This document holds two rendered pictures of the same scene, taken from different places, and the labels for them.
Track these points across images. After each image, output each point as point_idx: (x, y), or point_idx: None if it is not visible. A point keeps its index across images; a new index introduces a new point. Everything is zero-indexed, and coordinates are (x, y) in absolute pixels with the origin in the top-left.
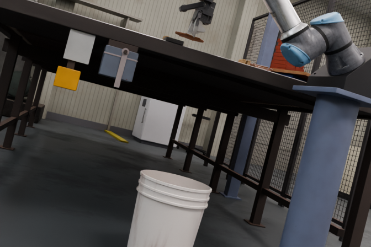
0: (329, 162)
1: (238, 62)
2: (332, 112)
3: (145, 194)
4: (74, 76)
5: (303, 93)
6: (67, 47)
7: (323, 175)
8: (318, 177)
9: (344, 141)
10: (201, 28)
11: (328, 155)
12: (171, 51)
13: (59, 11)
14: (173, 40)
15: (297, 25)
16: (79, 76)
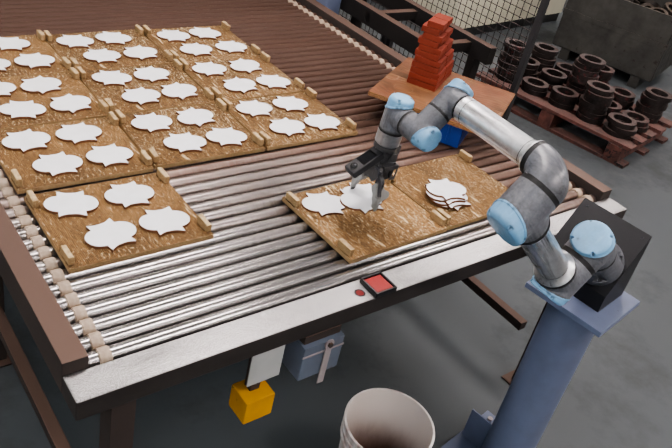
0: (567, 373)
1: (432, 216)
2: (579, 329)
3: None
4: (268, 402)
5: (524, 256)
6: (250, 374)
7: (559, 384)
8: (554, 386)
9: (586, 348)
10: (383, 194)
11: (568, 367)
12: (381, 305)
13: (239, 349)
14: (384, 293)
15: (565, 272)
16: (273, 398)
